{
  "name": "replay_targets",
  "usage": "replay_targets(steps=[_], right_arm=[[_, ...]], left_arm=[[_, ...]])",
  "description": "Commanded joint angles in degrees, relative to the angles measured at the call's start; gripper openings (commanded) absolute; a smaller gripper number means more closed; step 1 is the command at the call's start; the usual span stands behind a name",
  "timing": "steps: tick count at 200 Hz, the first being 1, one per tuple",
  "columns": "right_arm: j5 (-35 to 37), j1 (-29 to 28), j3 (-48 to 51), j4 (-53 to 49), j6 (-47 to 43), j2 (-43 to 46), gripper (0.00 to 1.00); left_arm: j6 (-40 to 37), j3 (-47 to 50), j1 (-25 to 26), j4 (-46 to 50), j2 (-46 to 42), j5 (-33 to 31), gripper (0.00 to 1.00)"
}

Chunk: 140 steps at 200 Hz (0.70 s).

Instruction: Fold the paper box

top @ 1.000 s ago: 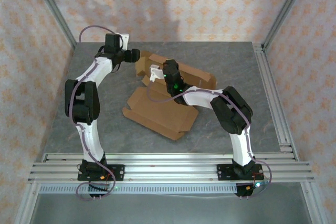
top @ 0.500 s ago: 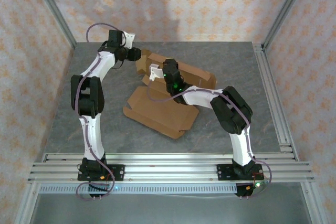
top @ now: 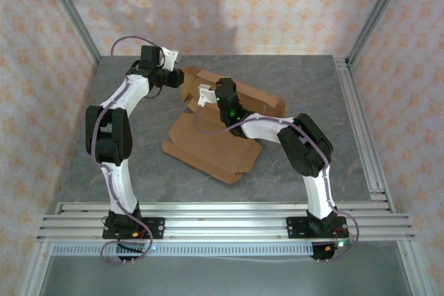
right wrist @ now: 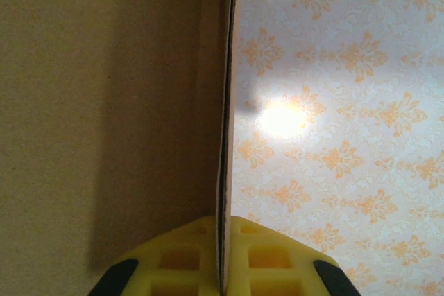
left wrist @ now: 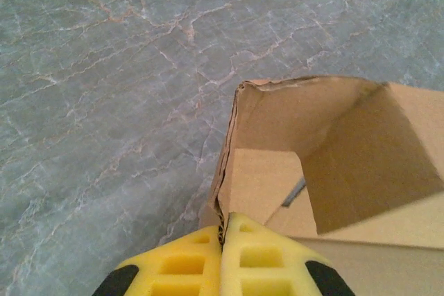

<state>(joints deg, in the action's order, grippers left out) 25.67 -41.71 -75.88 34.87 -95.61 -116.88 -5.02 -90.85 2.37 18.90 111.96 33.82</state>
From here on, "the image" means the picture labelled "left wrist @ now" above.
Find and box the brown cardboard box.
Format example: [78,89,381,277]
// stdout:
[198,74,444,296]

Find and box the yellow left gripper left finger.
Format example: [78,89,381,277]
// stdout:
[92,225,223,296]

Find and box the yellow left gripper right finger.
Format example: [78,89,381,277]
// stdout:
[220,211,357,296]

